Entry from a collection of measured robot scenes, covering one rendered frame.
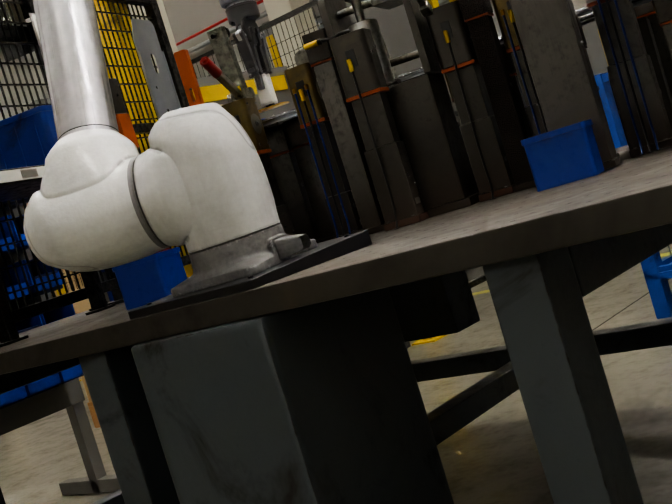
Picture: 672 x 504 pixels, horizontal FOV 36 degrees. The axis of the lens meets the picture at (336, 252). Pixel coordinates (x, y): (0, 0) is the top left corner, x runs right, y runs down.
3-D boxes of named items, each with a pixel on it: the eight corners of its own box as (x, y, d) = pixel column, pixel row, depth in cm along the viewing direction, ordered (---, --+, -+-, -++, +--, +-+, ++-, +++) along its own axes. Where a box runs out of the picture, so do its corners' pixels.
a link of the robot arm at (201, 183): (269, 228, 154) (221, 87, 153) (160, 264, 158) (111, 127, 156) (292, 217, 170) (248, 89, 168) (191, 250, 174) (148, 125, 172)
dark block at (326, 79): (395, 225, 213) (335, 28, 211) (384, 230, 206) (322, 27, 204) (373, 232, 215) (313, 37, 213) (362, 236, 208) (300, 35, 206)
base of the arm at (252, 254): (276, 269, 149) (263, 232, 149) (168, 299, 162) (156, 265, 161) (341, 239, 164) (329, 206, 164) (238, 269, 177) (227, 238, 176)
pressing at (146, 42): (195, 153, 255) (153, 19, 253) (172, 156, 244) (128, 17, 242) (193, 153, 255) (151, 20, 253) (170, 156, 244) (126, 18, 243)
